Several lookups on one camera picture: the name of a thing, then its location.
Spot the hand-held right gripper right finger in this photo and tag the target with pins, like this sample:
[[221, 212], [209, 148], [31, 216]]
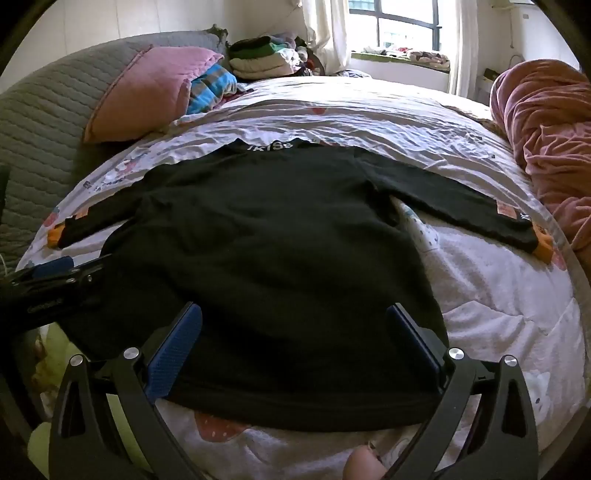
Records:
[[415, 341]]

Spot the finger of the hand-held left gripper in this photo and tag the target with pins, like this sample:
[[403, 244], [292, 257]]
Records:
[[90, 270], [51, 268]]

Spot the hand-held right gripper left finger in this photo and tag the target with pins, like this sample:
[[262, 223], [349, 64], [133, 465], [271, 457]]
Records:
[[173, 346]]

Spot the black sweater with orange cuffs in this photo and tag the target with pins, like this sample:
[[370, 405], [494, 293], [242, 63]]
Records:
[[277, 254]]

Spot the stack of folded clothes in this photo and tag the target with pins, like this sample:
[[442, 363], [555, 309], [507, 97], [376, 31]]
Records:
[[263, 57]]

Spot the clothes on windowsill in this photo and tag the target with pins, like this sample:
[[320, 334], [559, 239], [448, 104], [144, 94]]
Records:
[[425, 57]]

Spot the person's right hand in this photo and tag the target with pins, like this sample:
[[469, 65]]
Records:
[[362, 466]]

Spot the yellow green cloth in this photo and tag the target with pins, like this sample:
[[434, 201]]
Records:
[[51, 346]]

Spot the grey quilted headboard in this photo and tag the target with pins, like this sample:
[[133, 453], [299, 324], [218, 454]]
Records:
[[46, 138]]

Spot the pink pillow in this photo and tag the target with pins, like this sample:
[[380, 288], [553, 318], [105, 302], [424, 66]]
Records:
[[147, 87]]

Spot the blue striped cloth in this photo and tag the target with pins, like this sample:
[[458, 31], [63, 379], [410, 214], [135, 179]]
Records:
[[210, 87]]

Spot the strawberry print bed sheet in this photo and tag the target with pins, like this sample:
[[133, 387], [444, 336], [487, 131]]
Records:
[[369, 115]]

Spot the pink duvet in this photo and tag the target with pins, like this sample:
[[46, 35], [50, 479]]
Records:
[[549, 129]]

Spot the white side table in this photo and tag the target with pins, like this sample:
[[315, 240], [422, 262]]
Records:
[[489, 81]]

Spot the dark cloth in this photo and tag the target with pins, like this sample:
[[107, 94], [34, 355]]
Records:
[[353, 74]]

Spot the cream curtain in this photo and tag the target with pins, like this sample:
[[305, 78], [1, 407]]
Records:
[[325, 32], [464, 46]]

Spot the window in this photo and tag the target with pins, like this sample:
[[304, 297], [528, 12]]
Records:
[[401, 23]]

